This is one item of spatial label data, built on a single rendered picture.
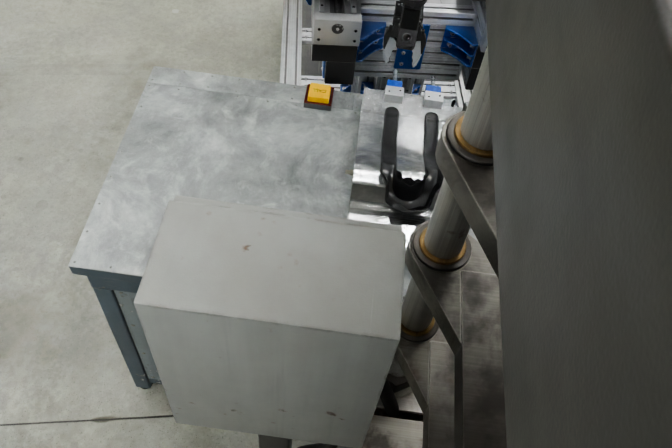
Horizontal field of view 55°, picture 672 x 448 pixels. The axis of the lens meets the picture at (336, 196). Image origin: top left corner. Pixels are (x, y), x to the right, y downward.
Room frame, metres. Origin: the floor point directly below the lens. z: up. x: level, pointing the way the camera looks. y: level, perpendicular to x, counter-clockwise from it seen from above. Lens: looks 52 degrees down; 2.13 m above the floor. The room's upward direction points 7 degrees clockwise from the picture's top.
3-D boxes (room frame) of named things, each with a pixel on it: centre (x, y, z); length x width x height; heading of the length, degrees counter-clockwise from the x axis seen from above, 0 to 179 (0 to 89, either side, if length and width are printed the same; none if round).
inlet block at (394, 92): (1.37, -0.12, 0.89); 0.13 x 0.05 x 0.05; 179
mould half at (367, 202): (1.10, -0.17, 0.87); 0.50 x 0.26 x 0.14; 179
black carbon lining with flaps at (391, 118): (1.12, -0.18, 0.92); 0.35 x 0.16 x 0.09; 179
